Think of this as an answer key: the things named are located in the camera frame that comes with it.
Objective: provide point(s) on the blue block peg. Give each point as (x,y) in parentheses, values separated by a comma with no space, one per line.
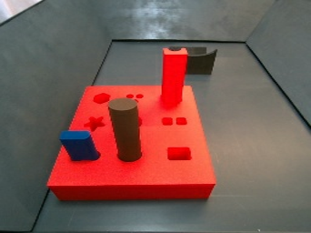
(79,145)

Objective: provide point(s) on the black curved cradle block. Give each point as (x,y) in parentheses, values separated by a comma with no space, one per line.
(201,60)

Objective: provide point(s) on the red shape-sorter board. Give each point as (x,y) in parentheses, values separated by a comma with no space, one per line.
(174,169)

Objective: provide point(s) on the tall red notched peg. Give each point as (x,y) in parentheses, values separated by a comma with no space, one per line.
(174,73)

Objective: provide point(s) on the brown cylinder peg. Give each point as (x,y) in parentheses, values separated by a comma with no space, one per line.
(125,117)

